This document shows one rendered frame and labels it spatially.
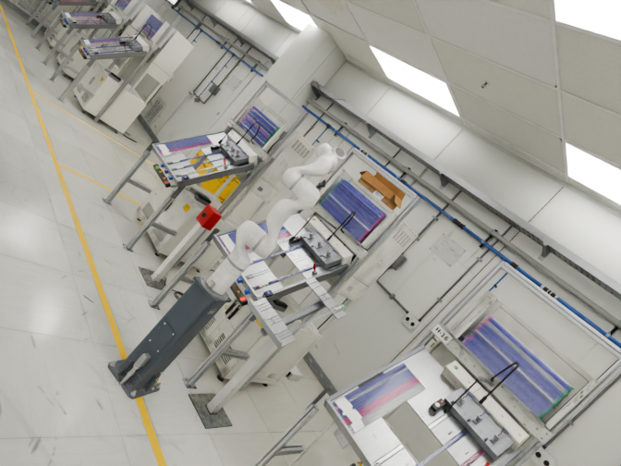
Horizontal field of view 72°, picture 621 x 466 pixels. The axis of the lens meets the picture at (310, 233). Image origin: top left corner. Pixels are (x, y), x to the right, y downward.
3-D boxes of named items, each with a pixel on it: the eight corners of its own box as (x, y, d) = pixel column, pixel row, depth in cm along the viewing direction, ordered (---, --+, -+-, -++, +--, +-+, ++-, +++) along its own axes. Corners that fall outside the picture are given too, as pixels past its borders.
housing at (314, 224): (340, 272, 302) (344, 257, 293) (304, 232, 332) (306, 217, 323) (349, 268, 305) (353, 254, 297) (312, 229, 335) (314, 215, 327)
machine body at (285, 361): (217, 384, 296) (276, 321, 290) (182, 314, 339) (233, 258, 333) (272, 390, 347) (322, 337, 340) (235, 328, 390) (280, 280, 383)
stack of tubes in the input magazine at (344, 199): (359, 242, 294) (385, 214, 292) (318, 202, 326) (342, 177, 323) (366, 248, 304) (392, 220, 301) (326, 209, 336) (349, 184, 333)
